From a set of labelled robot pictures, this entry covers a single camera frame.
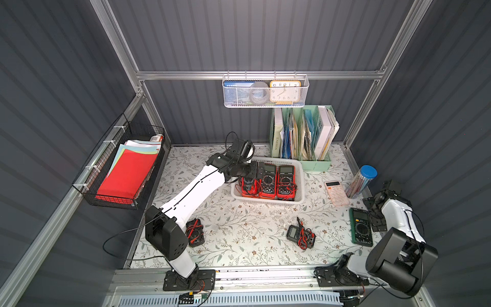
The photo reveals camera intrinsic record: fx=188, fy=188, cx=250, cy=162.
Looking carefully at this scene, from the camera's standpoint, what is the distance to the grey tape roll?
2.87ft

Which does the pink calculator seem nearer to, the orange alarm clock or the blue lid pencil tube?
the blue lid pencil tube

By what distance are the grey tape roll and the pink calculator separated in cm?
56

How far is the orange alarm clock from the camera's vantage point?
35.0 inches

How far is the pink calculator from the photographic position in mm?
958
